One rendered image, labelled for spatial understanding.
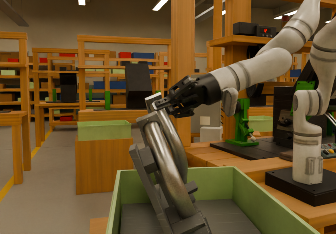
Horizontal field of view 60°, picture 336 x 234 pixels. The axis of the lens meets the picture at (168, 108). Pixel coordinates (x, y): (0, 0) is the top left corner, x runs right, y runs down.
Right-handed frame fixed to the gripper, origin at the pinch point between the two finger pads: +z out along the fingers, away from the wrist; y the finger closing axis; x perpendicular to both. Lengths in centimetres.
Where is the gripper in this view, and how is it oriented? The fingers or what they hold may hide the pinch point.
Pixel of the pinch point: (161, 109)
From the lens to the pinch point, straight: 68.8
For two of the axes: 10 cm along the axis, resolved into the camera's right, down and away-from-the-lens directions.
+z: -9.0, 3.8, -1.9
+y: -0.8, -5.9, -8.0
